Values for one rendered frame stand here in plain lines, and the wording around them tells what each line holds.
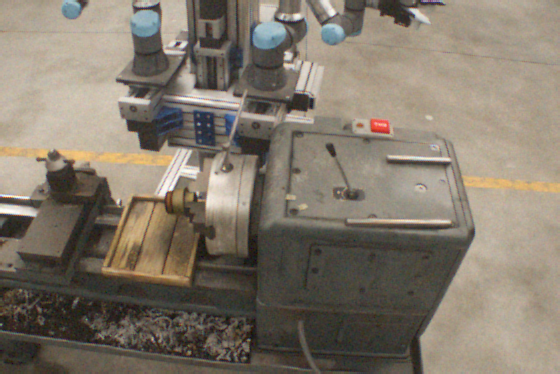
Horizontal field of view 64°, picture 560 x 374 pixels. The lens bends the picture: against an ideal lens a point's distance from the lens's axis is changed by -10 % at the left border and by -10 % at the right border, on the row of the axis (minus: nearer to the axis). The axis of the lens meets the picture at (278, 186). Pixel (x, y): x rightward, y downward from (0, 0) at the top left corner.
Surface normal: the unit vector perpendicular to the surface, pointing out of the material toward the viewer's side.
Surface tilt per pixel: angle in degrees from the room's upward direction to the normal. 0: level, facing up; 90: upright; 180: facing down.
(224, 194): 33
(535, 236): 0
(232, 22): 90
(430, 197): 0
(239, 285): 0
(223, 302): 88
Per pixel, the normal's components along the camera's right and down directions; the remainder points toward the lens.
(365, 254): -0.08, 0.70
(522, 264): 0.04, -0.71
